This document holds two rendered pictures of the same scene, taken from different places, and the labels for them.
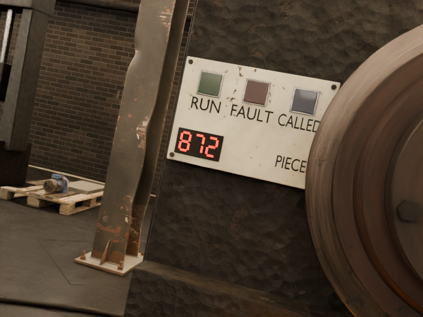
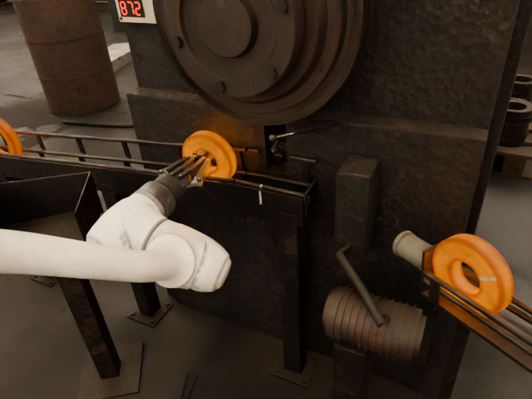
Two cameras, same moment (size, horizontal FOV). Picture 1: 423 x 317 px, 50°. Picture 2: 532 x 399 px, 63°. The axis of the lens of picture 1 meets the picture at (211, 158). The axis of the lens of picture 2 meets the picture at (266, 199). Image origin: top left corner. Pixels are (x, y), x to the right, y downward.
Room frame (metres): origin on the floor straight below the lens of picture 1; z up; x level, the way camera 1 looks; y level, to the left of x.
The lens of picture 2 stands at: (-0.31, -0.64, 1.28)
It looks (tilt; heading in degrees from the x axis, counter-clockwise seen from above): 33 degrees down; 17
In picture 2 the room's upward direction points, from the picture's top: 4 degrees counter-clockwise
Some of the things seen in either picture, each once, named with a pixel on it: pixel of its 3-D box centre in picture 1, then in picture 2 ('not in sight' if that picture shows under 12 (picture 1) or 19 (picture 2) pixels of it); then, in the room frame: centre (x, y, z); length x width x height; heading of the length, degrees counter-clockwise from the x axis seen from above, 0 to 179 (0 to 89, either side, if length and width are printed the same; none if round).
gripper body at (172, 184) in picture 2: not in sight; (172, 184); (0.48, -0.17, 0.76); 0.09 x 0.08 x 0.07; 169
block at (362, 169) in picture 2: not in sight; (356, 207); (0.57, -0.60, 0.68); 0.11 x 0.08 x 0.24; 169
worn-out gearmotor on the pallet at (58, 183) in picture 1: (61, 183); not in sight; (4.97, 1.55, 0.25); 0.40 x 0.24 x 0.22; 169
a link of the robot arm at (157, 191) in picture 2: not in sight; (153, 202); (0.41, -0.15, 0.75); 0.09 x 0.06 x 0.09; 79
